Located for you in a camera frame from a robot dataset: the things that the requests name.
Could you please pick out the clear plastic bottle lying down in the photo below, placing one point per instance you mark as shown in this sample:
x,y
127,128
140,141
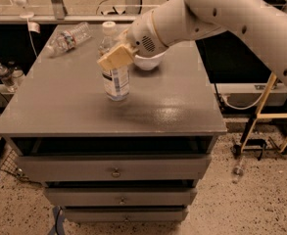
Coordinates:
x,y
68,39

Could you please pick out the white desk lamp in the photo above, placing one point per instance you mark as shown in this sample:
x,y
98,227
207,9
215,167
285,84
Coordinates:
x,y
25,12

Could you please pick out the bottom gray drawer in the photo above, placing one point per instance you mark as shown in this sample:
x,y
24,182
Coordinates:
x,y
128,214

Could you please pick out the wire mesh basket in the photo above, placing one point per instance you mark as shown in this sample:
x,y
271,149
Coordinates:
x,y
9,166

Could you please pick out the middle gray drawer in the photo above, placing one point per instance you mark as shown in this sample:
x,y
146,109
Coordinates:
x,y
120,197

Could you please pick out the gray drawer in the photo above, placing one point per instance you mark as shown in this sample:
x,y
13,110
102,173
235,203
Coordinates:
x,y
67,168
128,214
120,197

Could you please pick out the water bottle on left shelf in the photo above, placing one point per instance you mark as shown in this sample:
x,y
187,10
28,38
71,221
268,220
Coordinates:
x,y
7,79

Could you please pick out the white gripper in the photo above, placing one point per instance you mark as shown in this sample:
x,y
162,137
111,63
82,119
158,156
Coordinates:
x,y
142,33

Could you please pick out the gray drawer cabinet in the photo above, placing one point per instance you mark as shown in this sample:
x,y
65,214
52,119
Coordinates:
x,y
62,110

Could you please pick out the bottle on floor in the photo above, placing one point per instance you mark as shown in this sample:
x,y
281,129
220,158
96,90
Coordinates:
x,y
238,170

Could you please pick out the white bowl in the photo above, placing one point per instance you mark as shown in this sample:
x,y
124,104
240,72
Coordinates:
x,y
148,64

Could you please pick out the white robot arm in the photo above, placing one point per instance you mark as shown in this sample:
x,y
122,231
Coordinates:
x,y
261,27

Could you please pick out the blue label plastic bottle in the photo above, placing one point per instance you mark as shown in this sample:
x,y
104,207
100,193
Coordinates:
x,y
116,82

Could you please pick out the top gray drawer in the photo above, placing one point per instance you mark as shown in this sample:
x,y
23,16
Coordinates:
x,y
67,168

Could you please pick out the yellow metal stand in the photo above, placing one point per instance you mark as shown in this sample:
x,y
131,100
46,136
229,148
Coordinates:
x,y
257,115

